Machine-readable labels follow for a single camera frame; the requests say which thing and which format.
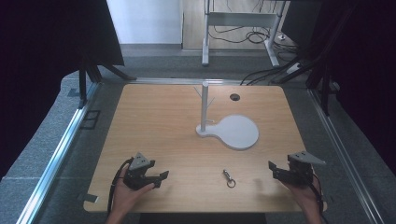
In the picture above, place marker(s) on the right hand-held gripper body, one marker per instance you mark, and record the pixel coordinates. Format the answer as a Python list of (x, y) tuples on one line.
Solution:
[(300, 169)]

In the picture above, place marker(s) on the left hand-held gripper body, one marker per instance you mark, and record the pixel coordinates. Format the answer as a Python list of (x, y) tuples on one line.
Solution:
[(138, 174)]

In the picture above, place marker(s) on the person's left hand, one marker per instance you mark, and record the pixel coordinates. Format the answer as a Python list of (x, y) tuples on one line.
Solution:
[(127, 196)]

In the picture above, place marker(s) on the person's right hand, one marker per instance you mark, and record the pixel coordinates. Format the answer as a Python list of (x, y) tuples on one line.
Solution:
[(303, 196)]

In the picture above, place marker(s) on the white tree-shaped jewelry stand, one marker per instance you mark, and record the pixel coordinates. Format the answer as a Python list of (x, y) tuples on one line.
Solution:
[(236, 132)]

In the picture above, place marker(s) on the grey tape piece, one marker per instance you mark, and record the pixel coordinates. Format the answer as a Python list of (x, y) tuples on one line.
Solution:
[(88, 197)]

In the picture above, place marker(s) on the black tripod stand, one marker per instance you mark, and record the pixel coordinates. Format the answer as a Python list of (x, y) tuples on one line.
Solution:
[(323, 81), (88, 73)]

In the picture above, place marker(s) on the white power strip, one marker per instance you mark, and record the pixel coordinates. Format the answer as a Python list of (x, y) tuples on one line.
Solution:
[(293, 68)]

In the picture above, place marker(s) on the black curtain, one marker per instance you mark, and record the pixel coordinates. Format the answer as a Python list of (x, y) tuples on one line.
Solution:
[(46, 62), (364, 77)]

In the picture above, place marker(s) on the aluminium rail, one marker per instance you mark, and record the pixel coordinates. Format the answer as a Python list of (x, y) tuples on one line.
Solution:
[(56, 155), (345, 155), (186, 81)]

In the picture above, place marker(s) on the white metal desk frame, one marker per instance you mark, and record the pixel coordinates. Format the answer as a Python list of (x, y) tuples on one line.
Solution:
[(239, 19)]

